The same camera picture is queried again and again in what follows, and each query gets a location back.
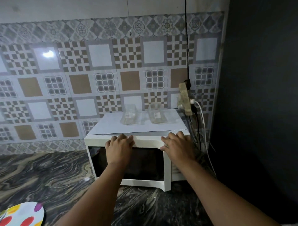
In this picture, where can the person's left hand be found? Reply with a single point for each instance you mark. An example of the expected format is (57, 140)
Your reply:
(120, 149)

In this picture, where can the person's right hand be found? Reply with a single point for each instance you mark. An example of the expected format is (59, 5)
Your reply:
(180, 149)

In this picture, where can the white microwave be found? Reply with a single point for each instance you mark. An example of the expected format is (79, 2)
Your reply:
(111, 125)

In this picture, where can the clear plastic sandwich package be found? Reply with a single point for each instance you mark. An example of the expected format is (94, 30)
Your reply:
(157, 115)
(129, 116)

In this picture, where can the silver refrigerator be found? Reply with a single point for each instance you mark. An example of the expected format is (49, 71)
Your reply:
(256, 93)

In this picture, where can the polka dot plate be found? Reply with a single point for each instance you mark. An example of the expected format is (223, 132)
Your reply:
(23, 214)

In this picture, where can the person's left forearm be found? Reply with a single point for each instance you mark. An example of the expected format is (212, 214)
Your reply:
(93, 200)

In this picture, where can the person's right forearm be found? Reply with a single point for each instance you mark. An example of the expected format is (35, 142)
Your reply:
(223, 198)

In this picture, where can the beige wall power strip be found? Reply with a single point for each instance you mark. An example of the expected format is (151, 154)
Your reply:
(185, 97)

